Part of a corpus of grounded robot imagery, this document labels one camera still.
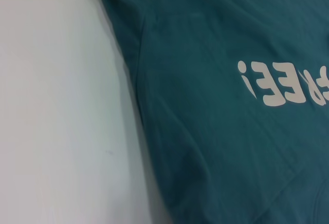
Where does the teal t-shirt with FREE print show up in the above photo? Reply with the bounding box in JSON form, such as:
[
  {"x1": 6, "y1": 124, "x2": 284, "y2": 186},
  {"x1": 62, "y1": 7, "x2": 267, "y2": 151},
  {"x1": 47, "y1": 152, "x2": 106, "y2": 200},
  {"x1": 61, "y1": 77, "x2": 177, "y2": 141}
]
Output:
[{"x1": 89, "y1": 0, "x2": 329, "y2": 224}]

